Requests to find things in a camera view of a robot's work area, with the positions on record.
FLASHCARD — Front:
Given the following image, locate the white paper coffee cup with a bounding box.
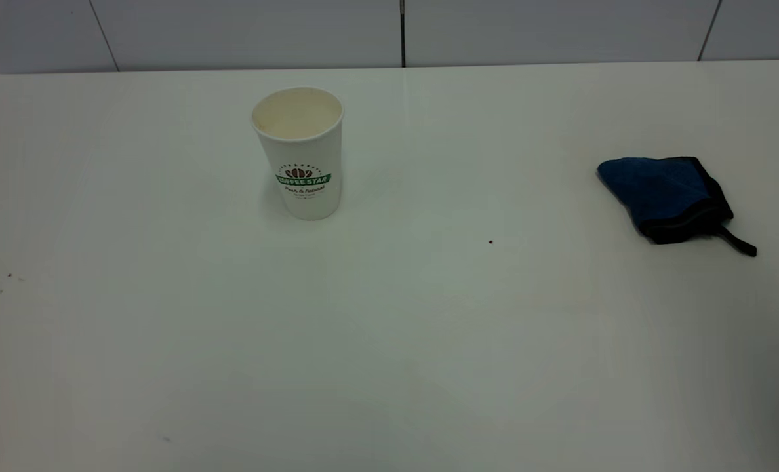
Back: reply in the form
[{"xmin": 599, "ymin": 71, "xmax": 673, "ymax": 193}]
[{"xmin": 250, "ymin": 87, "xmax": 345, "ymax": 221}]

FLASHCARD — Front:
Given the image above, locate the blue cloth with black edge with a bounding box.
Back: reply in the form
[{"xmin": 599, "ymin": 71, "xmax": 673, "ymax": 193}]
[{"xmin": 597, "ymin": 157, "xmax": 758, "ymax": 258}]

